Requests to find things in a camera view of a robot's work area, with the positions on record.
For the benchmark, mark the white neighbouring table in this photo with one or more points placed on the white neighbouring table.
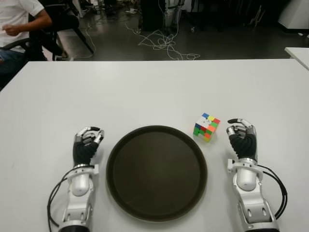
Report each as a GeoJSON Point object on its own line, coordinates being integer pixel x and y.
{"type": "Point", "coordinates": [299, 55]}

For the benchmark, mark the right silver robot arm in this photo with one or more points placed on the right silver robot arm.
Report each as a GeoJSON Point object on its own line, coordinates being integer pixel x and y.
{"type": "Point", "coordinates": [246, 178]}

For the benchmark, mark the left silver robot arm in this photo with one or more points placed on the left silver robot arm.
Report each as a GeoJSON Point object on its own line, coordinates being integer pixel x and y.
{"type": "Point", "coordinates": [80, 183]}

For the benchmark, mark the black chair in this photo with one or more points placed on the black chair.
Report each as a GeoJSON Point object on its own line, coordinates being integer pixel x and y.
{"type": "Point", "coordinates": [60, 21]}

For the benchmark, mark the person in white shirt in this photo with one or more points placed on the person in white shirt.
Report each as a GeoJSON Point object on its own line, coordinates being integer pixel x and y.
{"type": "Point", "coordinates": [14, 14]}

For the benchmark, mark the white cabinet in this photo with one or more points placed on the white cabinet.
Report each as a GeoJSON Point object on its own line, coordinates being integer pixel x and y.
{"type": "Point", "coordinates": [297, 14]}

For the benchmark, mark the tall black box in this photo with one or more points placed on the tall black box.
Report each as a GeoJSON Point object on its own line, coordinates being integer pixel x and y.
{"type": "Point", "coordinates": [152, 14]}

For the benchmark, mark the grey robot legs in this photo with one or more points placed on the grey robot legs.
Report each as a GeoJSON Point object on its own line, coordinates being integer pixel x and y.
{"type": "Point", "coordinates": [172, 12]}

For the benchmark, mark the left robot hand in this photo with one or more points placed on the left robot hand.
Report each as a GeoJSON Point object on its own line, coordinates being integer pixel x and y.
{"type": "Point", "coordinates": [83, 152]}

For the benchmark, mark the multicoloured Rubik's cube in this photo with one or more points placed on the multicoloured Rubik's cube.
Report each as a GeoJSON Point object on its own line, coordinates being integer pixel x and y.
{"type": "Point", "coordinates": [206, 129]}

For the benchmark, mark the round dark brown plate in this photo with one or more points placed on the round dark brown plate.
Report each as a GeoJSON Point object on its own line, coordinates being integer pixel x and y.
{"type": "Point", "coordinates": [157, 169]}

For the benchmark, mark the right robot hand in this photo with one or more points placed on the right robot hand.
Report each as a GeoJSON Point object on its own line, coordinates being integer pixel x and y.
{"type": "Point", "coordinates": [246, 145]}

